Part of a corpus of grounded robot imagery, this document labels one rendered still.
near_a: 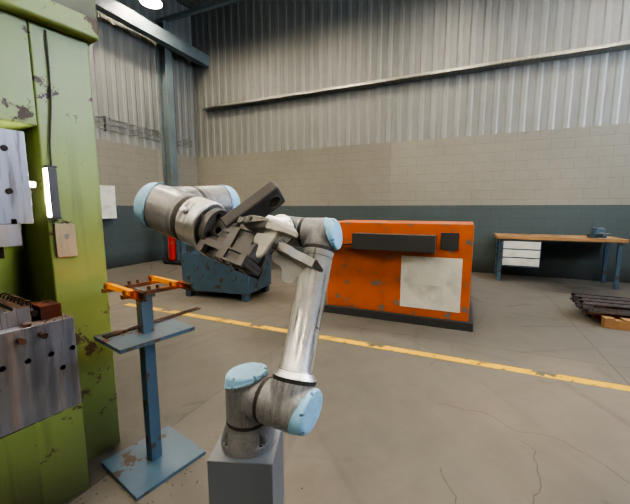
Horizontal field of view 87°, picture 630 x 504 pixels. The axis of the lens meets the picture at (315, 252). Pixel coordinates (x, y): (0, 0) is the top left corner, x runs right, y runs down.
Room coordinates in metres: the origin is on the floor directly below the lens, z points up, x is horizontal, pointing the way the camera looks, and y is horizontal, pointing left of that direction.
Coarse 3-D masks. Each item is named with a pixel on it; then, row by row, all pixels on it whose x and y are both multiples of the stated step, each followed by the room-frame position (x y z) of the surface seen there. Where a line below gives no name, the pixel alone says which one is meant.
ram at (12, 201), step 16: (0, 128) 1.45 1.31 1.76; (0, 144) 1.44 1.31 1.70; (16, 144) 1.48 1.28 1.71; (0, 160) 1.43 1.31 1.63; (16, 160) 1.48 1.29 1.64; (0, 176) 1.43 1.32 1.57; (16, 176) 1.47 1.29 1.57; (0, 192) 1.42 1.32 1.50; (16, 192) 1.47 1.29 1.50; (0, 208) 1.42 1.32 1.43; (16, 208) 1.46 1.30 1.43; (0, 224) 1.42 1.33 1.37
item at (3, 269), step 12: (12, 252) 1.81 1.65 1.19; (24, 252) 1.85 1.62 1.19; (0, 264) 1.76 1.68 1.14; (12, 264) 1.80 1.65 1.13; (24, 264) 1.84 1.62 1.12; (0, 276) 1.75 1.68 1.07; (12, 276) 1.80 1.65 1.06; (24, 276) 1.84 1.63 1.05; (0, 288) 1.75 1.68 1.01; (12, 288) 1.79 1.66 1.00; (24, 288) 1.83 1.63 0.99
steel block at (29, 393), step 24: (0, 336) 1.33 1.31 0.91; (24, 336) 1.40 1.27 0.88; (48, 336) 1.47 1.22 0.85; (72, 336) 1.55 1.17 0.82; (24, 360) 1.39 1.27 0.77; (48, 360) 1.46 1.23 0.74; (72, 360) 1.54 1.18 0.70; (0, 384) 1.32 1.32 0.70; (24, 384) 1.38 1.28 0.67; (48, 384) 1.45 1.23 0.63; (72, 384) 1.53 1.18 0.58; (0, 408) 1.31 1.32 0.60; (24, 408) 1.37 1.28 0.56; (48, 408) 1.44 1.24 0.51; (0, 432) 1.30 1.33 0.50
